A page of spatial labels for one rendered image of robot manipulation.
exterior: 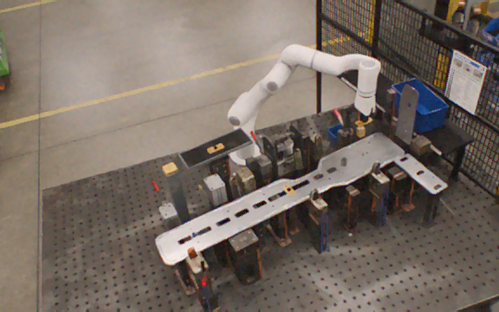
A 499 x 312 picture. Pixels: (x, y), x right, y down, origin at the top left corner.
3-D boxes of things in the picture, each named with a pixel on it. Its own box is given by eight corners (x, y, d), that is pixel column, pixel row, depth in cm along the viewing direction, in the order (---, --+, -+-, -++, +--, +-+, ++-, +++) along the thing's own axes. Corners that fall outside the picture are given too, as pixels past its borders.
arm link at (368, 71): (360, 80, 236) (355, 90, 231) (362, 55, 227) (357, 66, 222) (378, 82, 233) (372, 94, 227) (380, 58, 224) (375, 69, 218)
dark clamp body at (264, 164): (265, 218, 277) (260, 171, 251) (254, 204, 286) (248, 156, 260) (281, 211, 280) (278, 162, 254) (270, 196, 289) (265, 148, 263)
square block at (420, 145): (411, 194, 280) (420, 147, 255) (402, 185, 285) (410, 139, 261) (422, 188, 282) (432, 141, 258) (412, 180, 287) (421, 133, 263)
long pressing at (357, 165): (169, 272, 222) (168, 269, 221) (152, 238, 237) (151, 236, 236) (407, 154, 263) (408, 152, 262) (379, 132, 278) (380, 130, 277)
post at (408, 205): (406, 212, 271) (413, 175, 251) (393, 199, 278) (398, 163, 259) (415, 207, 273) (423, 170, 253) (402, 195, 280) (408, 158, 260)
